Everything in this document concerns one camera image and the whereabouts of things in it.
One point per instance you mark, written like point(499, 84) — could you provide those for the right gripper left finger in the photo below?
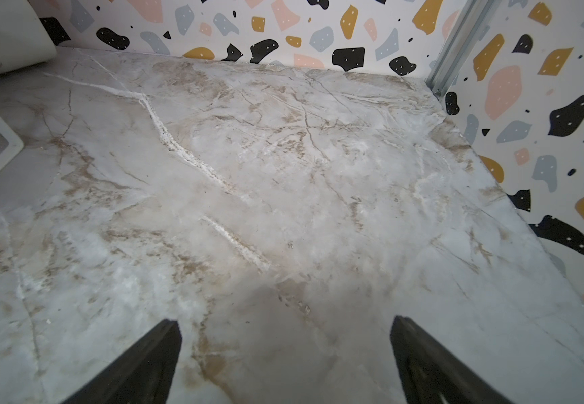
point(142, 374)

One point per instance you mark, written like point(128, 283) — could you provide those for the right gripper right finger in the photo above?
point(430, 373)

